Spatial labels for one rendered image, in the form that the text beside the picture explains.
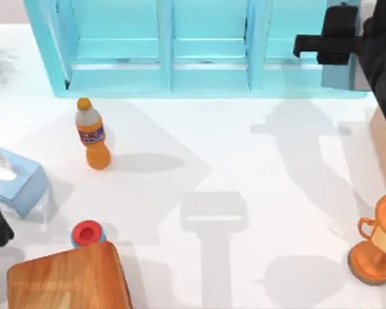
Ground light blue rack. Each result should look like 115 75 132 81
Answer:
23 0 372 100

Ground bronze trophy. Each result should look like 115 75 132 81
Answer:
347 192 386 286

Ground orange bottle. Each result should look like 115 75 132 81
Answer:
74 97 112 171

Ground blue bottle with red cap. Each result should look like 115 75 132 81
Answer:
69 220 107 249

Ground light blue tissue box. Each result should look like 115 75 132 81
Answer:
0 143 51 220

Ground wooden cutting board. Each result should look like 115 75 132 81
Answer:
6 240 133 309

